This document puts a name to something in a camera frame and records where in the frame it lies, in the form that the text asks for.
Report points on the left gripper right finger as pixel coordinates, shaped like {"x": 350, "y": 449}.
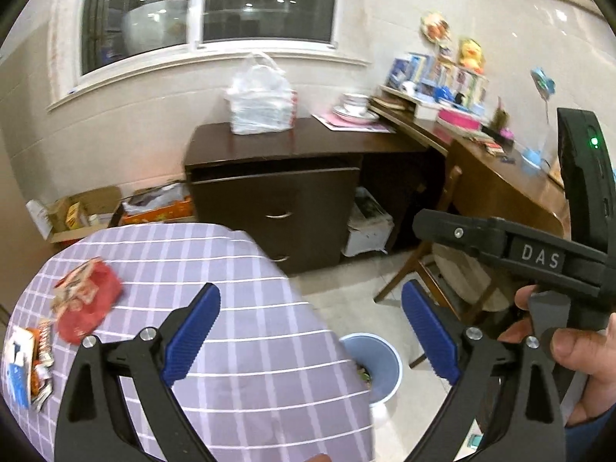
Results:
{"x": 526, "y": 423}

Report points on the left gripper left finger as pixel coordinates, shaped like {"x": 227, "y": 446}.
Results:
{"x": 94, "y": 422}

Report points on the orange foil snack bag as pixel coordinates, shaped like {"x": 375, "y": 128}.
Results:
{"x": 34, "y": 332}

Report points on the red paper fast-food bag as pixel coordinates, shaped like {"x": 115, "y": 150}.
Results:
{"x": 83, "y": 298}

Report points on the red white checkered wrapper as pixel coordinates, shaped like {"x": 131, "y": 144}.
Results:
{"x": 45, "y": 354}

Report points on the light blue trash bin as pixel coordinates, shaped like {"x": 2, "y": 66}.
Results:
{"x": 380, "y": 360}

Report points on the person's right hand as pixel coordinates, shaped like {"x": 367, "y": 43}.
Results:
{"x": 593, "y": 354}

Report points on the small silver foil wrapper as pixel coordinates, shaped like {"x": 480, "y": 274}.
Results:
{"x": 44, "y": 389}

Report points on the wooden chair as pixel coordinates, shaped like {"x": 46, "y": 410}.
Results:
{"x": 473, "y": 292}

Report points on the blue white medicine box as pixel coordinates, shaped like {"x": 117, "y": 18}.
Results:
{"x": 19, "y": 365}

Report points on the brown wooden desk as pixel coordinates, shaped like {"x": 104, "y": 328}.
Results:
{"x": 489, "y": 187}

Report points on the purple checkered tablecloth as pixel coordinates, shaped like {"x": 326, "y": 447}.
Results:
{"x": 202, "y": 352}

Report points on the open cardboard box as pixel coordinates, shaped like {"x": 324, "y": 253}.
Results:
{"x": 77, "y": 216}

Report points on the orange box with plastic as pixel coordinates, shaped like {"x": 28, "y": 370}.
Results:
{"x": 165, "y": 203}

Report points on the yellow duck toy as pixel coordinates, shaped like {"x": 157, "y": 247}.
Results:
{"x": 471, "y": 55}

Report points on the stacked white dishes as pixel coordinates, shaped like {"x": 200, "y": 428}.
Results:
{"x": 355, "y": 108}

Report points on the dark wooden cabinet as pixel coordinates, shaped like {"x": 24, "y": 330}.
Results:
{"x": 293, "y": 191}

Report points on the white plastic bag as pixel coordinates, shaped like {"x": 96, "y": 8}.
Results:
{"x": 261, "y": 99}

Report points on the white framed window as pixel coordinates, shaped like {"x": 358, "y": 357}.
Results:
{"x": 96, "y": 43}

